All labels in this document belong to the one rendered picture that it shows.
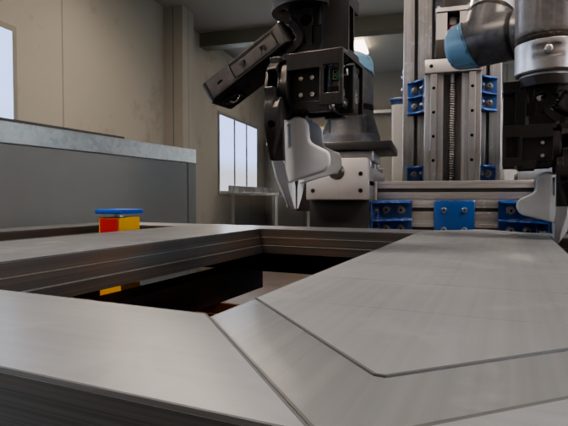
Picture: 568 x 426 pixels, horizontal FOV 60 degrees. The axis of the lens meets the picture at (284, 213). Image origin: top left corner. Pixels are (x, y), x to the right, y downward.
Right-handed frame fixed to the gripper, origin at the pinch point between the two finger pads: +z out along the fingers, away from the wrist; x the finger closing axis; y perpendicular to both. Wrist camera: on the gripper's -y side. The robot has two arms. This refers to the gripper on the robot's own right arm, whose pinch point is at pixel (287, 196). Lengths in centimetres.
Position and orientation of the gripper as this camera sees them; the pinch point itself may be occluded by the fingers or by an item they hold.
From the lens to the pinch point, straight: 51.9
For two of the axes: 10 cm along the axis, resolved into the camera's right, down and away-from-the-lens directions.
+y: 9.1, 0.1, -4.2
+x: 4.2, -0.3, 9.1
